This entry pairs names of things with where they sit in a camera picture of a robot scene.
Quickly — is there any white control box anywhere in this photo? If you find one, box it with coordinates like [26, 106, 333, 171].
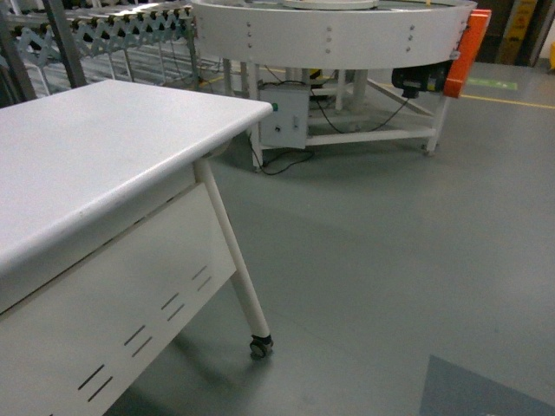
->
[259, 83, 310, 149]

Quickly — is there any black electric motor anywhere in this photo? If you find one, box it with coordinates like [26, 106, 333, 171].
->
[391, 61, 452, 99]

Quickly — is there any expandable roller conveyor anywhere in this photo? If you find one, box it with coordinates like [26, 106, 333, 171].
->
[1, 1, 200, 105]

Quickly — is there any black power cable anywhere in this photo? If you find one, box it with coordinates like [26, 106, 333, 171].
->
[249, 64, 439, 177]

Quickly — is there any yellow wet floor sign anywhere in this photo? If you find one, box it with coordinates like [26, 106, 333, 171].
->
[495, 0, 538, 65]

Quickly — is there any white round conveyor machine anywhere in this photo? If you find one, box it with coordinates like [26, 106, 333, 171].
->
[193, 1, 476, 171]

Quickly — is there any orange motor guard cover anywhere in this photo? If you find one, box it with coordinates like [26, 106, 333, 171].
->
[443, 9, 492, 98]

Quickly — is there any white table frame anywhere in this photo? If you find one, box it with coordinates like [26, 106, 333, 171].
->
[0, 142, 275, 416]

